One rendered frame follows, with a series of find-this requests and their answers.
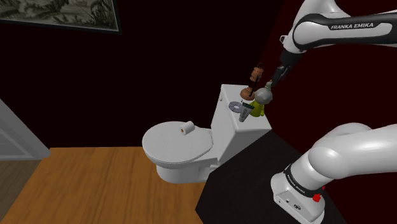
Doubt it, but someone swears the grey round flask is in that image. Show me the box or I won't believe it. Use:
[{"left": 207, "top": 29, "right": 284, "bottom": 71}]
[{"left": 254, "top": 81, "right": 274, "bottom": 106}]

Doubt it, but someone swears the grey green tube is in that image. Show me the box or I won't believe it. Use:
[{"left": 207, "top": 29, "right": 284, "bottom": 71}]
[{"left": 238, "top": 102, "right": 255, "bottom": 123}]

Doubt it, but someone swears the silver purple disc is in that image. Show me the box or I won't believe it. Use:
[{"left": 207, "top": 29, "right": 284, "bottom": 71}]
[{"left": 228, "top": 100, "right": 244, "bottom": 115}]

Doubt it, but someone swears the black robot stand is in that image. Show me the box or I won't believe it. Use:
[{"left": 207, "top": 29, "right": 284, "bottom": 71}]
[{"left": 195, "top": 130, "right": 347, "bottom": 224}]

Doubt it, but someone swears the white toilet paper roll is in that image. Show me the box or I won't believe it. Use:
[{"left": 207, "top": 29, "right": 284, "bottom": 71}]
[{"left": 180, "top": 120, "right": 196, "bottom": 136}]

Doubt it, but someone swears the grey door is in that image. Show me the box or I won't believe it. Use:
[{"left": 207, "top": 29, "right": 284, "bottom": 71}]
[{"left": 0, "top": 98, "right": 52, "bottom": 162}]

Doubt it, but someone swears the framed grey wall picture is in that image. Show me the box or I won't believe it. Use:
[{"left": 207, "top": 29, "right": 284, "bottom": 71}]
[{"left": 0, "top": 0, "right": 122, "bottom": 34}]

